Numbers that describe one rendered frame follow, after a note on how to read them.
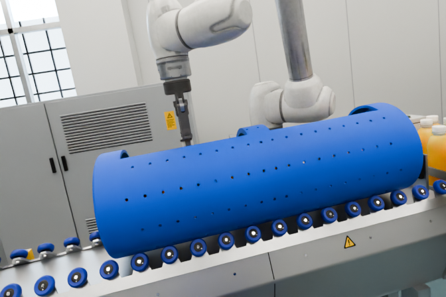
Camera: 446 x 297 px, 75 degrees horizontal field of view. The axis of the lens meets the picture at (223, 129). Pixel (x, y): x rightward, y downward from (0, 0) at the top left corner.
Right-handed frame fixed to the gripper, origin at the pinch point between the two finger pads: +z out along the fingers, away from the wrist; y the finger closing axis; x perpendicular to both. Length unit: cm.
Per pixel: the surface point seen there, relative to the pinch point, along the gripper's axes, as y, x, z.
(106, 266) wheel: 11.2, -25.4, 22.5
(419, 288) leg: 10, 64, 57
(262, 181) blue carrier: 15.1, 16.0, 8.3
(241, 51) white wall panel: -263, 94, -50
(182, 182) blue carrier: 13.8, -3.3, 4.5
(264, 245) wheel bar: 12.3, 14.9, 27.1
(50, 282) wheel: 11.4, -38.4, 22.7
